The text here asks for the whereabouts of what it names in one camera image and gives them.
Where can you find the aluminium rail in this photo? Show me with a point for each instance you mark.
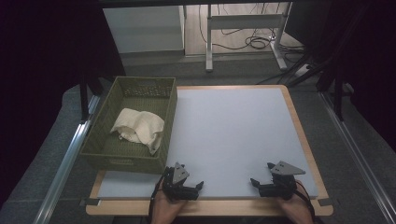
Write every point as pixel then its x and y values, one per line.
pixel 67 165
pixel 358 158

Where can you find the white power strip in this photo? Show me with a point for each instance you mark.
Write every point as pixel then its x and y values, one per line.
pixel 302 70

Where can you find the white cabinet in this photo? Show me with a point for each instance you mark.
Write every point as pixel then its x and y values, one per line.
pixel 143 28

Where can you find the white table board wooden frame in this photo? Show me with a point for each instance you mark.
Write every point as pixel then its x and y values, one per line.
pixel 230 130

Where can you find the person's right hand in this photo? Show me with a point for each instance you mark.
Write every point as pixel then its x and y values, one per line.
pixel 297 210

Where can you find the white metal desk frame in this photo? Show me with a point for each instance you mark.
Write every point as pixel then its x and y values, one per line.
pixel 246 21

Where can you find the cream printed cloth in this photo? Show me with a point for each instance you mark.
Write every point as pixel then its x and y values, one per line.
pixel 140 126

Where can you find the black metal stand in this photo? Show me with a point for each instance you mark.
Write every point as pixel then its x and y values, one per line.
pixel 84 99
pixel 337 93

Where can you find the dark curtain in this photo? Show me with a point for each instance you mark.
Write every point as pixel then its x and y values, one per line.
pixel 40 77
pixel 373 62

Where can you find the green woven plastic basket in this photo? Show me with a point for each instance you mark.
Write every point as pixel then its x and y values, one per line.
pixel 134 146

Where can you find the person's left hand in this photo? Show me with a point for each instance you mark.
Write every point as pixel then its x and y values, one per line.
pixel 165 210

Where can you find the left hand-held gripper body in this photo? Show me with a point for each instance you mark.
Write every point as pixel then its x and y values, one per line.
pixel 177 189

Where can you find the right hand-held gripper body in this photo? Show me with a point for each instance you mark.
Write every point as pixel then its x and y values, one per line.
pixel 280 188

